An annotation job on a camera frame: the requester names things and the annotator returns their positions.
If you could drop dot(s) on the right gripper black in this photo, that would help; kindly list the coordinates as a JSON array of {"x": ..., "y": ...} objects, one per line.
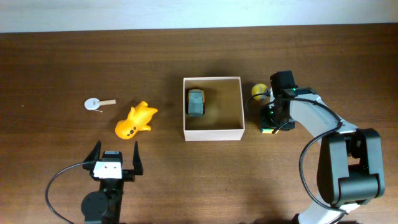
[{"x": 265, "y": 122}]

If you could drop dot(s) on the grey yellow toy car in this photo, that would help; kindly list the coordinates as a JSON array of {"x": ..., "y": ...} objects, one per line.
[{"x": 196, "y": 103}]

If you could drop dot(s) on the white disc with wooden handle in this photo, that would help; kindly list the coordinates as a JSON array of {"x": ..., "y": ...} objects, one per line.
[{"x": 93, "y": 104}]

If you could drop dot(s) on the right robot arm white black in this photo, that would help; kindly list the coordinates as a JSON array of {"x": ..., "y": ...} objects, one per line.
[{"x": 350, "y": 166}]

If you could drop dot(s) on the pink cardboard box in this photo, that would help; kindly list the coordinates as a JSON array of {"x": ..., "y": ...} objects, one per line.
[{"x": 223, "y": 118}]

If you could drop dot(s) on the yellow grey ball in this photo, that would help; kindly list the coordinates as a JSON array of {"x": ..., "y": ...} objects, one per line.
[{"x": 260, "y": 92}]

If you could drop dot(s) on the orange rubber toy animal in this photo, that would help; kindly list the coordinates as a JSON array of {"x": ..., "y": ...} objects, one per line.
[{"x": 137, "y": 120}]

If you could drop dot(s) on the colourful puzzle cube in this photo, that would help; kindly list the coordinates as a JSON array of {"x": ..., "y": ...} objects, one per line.
[{"x": 269, "y": 131}]

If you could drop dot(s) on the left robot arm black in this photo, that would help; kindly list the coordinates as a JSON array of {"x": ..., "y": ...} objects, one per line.
[{"x": 104, "y": 205}]

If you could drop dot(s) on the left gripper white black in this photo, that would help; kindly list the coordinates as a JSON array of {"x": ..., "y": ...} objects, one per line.
[{"x": 129, "y": 174}]

